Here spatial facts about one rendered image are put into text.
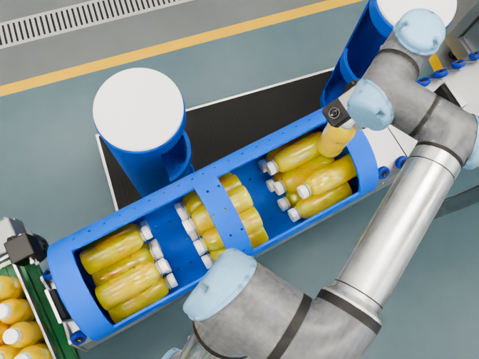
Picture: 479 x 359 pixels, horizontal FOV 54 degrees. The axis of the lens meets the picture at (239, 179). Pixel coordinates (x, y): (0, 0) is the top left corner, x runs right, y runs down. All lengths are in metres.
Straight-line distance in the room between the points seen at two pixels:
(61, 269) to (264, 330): 0.70
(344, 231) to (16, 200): 1.68
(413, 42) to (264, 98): 1.76
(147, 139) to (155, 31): 1.46
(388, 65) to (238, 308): 0.43
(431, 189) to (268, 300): 0.28
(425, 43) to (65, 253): 0.93
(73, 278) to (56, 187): 1.42
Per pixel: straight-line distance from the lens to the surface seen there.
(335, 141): 1.14
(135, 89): 1.54
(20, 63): 2.93
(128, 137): 1.48
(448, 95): 1.64
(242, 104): 2.47
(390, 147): 1.67
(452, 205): 2.22
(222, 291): 0.64
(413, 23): 0.80
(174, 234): 1.46
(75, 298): 1.22
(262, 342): 0.65
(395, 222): 0.70
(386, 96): 0.75
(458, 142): 0.77
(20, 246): 1.52
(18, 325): 1.45
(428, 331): 2.63
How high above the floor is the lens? 2.41
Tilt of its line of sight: 75 degrees down
